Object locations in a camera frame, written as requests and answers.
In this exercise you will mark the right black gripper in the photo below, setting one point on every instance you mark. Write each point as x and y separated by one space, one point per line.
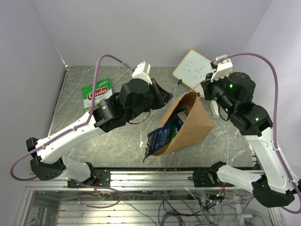
208 84

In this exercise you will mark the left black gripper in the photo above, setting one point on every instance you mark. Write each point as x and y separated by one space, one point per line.
164 96

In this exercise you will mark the brown paper bag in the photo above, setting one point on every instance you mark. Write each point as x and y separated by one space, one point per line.
196 128

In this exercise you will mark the blue Kettle vinegar chips bag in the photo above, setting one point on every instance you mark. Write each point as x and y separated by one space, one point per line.
157 139

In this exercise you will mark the green Chuba chips bag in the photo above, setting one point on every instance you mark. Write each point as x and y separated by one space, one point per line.
103 91

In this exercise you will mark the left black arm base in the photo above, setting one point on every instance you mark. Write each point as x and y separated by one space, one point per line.
101 179

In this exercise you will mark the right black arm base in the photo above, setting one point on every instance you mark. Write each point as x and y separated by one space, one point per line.
207 177

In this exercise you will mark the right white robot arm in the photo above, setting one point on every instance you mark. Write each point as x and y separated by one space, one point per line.
273 188

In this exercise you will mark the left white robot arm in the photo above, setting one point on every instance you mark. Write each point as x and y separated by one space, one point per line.
50 161

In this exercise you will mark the colourful snack packets in bag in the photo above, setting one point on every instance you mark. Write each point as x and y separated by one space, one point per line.
177 120

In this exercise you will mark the white whiteboard eraser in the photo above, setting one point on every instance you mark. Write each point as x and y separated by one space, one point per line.
214 109

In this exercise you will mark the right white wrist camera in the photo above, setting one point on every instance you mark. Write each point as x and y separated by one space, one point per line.
222 66

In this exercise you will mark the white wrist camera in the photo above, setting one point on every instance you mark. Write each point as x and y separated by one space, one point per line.
142 72
222 66

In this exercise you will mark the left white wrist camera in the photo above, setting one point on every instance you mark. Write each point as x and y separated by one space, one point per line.
142 72

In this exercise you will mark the small whiteboard wooden frame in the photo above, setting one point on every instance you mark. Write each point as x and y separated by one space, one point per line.
192 69

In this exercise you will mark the aluminium frame rail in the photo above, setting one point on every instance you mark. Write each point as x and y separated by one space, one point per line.
131 181

